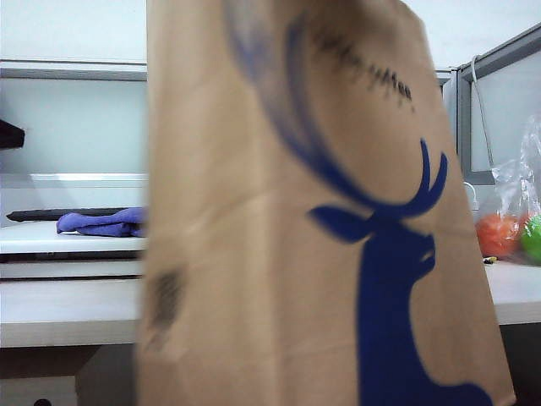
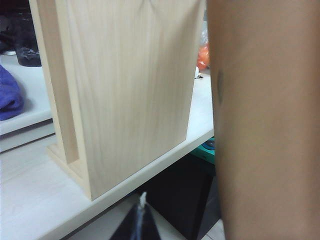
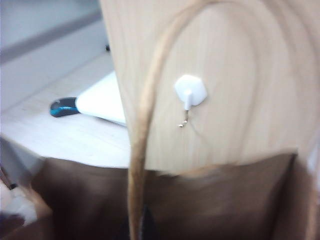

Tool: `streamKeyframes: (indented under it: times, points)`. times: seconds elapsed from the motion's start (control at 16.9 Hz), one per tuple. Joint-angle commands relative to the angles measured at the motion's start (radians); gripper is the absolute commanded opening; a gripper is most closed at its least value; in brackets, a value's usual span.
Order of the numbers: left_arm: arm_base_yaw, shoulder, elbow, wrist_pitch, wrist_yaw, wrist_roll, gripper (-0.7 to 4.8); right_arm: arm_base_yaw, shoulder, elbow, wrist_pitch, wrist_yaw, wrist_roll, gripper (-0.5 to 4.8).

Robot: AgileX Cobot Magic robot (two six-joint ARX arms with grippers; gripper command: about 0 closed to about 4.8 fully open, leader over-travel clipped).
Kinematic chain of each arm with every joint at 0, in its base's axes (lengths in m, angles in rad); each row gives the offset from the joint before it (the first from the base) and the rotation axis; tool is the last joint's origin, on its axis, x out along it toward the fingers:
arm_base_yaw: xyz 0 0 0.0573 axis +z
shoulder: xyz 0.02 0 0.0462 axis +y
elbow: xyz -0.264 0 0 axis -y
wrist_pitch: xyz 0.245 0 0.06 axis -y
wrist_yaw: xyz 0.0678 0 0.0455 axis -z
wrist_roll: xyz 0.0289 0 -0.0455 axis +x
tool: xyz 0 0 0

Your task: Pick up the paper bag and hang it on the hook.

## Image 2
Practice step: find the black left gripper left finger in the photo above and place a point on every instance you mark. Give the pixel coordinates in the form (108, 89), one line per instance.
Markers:
(131, 227)

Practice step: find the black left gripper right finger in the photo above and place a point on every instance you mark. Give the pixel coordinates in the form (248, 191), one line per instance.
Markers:
(148, 227)

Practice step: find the brown luckin coffee paper bag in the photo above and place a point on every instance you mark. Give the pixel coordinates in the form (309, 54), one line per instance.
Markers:
(262, 125)

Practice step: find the orange plastic bag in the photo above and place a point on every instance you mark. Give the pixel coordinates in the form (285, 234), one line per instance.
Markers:
(203, 56)

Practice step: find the black box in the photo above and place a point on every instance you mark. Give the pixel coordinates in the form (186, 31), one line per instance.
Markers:
(180, 195)

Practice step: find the green plastic object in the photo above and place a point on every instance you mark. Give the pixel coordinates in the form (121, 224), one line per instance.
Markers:
(206, 150)

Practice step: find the light wooden stand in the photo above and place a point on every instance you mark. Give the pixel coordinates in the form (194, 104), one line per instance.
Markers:
(125, 100)

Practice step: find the purple cloth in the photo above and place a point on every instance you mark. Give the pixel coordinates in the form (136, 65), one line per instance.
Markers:
(8, 92)

